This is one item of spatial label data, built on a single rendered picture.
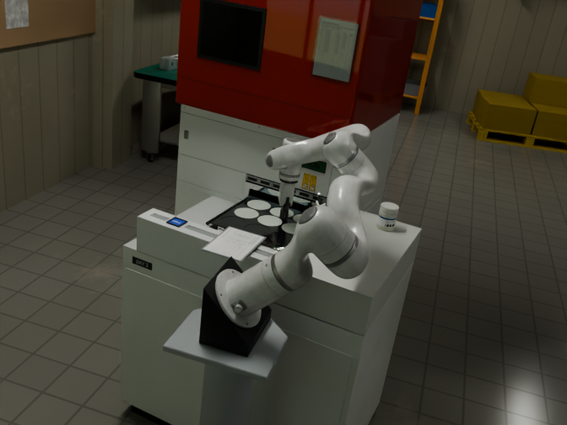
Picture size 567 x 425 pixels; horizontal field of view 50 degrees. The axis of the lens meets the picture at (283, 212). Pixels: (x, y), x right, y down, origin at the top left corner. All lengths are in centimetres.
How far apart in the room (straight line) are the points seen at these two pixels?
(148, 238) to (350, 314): 79
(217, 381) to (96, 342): 137
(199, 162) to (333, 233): 132
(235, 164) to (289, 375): 99
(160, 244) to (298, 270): 72
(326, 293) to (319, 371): 30
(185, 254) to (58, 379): 108
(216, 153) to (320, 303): 102
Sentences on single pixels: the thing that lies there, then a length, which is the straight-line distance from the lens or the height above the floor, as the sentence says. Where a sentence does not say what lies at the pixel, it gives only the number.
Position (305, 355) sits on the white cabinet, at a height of 66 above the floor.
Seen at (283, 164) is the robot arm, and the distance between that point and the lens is 226.
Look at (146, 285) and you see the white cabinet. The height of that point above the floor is 69.
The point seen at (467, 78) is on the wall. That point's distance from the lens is 899.
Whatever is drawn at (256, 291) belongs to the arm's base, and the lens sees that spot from 174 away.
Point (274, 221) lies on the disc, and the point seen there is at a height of 90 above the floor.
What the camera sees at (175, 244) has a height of 90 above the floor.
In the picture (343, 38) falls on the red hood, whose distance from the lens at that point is 235.
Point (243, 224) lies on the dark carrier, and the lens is 239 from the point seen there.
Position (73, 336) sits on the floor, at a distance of 328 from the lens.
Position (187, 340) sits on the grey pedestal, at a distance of 187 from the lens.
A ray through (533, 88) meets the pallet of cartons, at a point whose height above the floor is 63.
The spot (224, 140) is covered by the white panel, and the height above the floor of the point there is 110.
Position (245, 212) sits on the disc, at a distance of 249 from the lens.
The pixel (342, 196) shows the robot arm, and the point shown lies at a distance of 177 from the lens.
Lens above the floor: 194
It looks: 24 degrees down
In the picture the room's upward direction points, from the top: 8 degrees clockwise
